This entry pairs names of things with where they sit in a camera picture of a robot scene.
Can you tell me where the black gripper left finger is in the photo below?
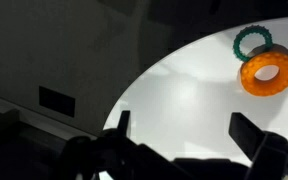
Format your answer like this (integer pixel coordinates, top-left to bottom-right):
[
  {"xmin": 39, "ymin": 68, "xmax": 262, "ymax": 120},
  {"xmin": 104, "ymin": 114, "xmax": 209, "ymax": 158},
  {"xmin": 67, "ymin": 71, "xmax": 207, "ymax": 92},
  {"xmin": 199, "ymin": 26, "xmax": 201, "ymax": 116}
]
[{"xmin": 117, "ymin": 110, "xmax": 131, "ymax": 137}]

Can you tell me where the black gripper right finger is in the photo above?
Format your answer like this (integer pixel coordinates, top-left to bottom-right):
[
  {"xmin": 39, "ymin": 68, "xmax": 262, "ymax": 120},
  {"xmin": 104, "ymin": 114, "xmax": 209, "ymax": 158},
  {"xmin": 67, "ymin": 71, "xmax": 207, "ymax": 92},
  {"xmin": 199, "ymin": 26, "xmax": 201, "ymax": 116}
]
[{"xmin": 228, "ymin": 112, "xmax": 265, "ymax": 163}]

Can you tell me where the orange studded ring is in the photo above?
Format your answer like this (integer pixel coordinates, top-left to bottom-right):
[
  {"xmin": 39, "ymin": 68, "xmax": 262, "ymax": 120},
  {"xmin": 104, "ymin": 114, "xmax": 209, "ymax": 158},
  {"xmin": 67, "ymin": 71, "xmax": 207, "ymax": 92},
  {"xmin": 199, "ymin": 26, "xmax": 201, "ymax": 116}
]
[{"xmin": 239, "ymin": 50, "xmax": 288, "ymax": 98}]

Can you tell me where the green studded ring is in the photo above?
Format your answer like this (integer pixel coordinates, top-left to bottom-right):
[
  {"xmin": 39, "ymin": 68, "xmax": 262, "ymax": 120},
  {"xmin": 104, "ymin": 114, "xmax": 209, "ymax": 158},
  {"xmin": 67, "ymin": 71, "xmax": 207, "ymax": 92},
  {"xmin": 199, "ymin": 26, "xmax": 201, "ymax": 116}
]
[{"xmin": 232, "ymin": 25, "xmax": 274, "ymax": 63}]

